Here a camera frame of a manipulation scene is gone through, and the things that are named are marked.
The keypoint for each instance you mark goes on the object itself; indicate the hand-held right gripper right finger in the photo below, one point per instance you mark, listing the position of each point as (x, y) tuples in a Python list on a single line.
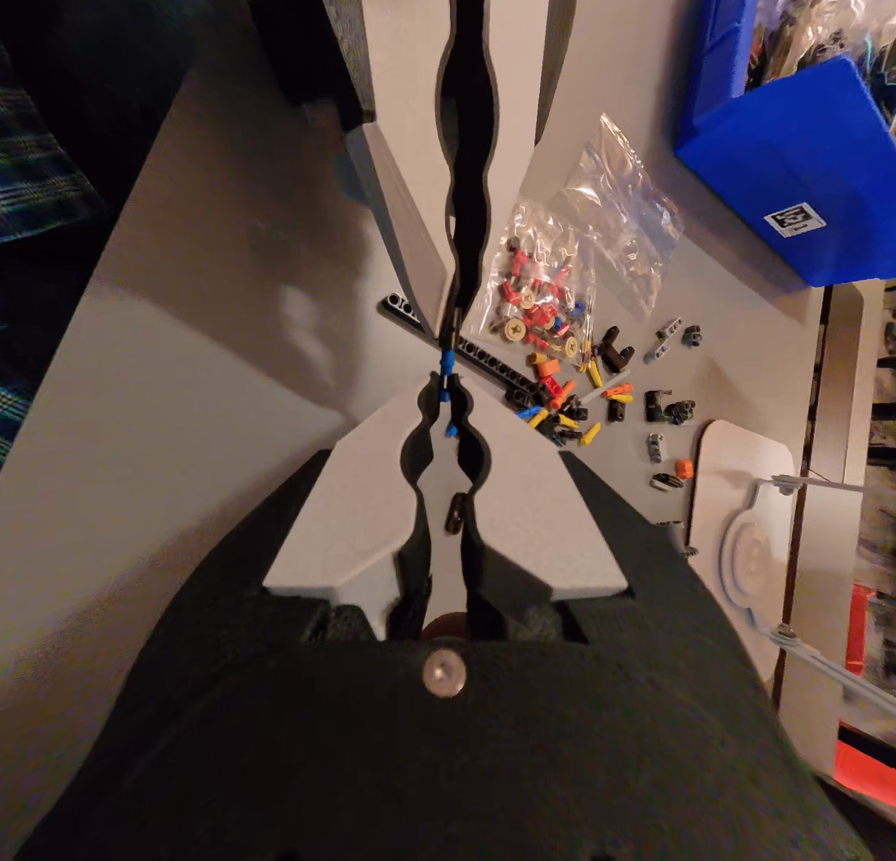
[(546, 525)]

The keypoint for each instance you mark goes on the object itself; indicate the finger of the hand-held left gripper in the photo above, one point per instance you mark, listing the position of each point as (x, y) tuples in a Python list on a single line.
[(518, 70), (399, 70)]

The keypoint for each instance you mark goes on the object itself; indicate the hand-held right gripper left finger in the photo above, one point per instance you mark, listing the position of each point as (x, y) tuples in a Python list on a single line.
[(336, 525)]

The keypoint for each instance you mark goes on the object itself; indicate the pile of lego pieces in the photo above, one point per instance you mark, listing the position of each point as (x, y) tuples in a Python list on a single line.
[(549, 369)]

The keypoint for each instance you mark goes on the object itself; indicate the blue lego pin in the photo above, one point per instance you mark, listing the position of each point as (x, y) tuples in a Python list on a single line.
[(446, 371)]

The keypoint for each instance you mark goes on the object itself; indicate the black thin lego liftarm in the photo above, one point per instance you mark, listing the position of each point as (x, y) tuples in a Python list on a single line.
[(456, 512)]

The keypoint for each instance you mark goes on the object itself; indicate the grey lego differential gear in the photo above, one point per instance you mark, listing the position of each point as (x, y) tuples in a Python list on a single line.
[(673, 533)]

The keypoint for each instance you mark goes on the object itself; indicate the long black lego beam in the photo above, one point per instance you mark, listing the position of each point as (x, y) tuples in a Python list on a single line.
[(490, 364)]

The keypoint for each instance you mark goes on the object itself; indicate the grey short lego beam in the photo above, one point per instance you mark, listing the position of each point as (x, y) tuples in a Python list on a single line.
[(656, 350), (668, 327)]

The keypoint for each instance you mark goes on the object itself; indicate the plastic bag with lego pieces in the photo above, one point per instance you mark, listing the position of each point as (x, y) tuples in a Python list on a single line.
[(532, 294)]

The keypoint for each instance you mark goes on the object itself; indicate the person's left hand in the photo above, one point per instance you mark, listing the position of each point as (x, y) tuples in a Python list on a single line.
[(320, 122)]

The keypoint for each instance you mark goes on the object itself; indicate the empty clear plastic bag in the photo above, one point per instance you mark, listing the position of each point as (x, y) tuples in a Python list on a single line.
[(623, 203)]

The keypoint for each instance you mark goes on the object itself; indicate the white monitor stand base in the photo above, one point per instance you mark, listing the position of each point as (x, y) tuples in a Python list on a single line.
[(742, 497)]

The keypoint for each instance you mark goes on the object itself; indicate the blue plastic bin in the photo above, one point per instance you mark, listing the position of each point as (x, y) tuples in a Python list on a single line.
[(791, 147)]

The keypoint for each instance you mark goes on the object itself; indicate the crinkled clear plastic bag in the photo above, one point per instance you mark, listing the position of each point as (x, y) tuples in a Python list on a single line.
[(819, 14)]

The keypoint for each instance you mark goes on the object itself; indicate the red black box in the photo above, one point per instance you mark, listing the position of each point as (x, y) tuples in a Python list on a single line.
[(864, 763)]

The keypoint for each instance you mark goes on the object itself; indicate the black lego bracket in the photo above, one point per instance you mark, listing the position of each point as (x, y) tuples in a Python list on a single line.
[(656, 402)]

